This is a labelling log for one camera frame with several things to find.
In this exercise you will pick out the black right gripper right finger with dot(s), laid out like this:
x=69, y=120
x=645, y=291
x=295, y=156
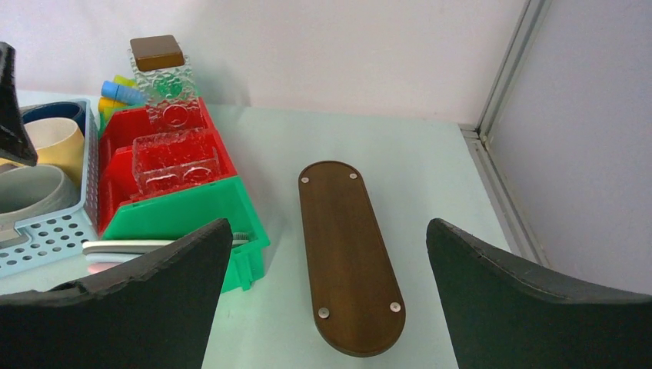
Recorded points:
x=504, y=311

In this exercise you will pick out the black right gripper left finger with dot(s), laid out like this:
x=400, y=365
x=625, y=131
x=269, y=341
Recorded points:
x=155, y=311

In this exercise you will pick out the green bin with toothbrushes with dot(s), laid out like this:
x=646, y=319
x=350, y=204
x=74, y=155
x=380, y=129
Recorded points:
x=171, y=216

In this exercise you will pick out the light blue plastic basket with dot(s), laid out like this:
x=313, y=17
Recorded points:
x=59, y=234

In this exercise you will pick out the clear glass rectangular container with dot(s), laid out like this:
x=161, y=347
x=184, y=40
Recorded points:
x=168, y=162

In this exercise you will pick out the grey ceramic mug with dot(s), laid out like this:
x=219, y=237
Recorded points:
x=29, y=192

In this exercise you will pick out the glass jar with brown lid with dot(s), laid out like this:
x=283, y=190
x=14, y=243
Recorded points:
x=165, y=77

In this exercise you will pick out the brown oval wooden tray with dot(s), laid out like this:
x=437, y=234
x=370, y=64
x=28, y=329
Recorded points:
x=356, y=301

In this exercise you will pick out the green bin with toothpaste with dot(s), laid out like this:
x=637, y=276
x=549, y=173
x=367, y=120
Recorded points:
x=108, y=114

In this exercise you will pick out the yellow toothpaste tube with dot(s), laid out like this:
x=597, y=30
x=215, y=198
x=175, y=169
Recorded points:
x=106, y=103

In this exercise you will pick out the blue toothpaste tube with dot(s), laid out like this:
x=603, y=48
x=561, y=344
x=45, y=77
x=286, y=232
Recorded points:
x=121, y=93

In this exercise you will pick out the red plastic bin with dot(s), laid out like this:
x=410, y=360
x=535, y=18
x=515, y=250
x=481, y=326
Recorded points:
x=117, y=184

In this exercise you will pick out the yellow ceramic mug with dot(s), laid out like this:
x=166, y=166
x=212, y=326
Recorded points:
x=59, y=142

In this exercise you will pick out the dark blue ceramic mug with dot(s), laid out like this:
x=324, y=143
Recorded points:
x=73, y=110

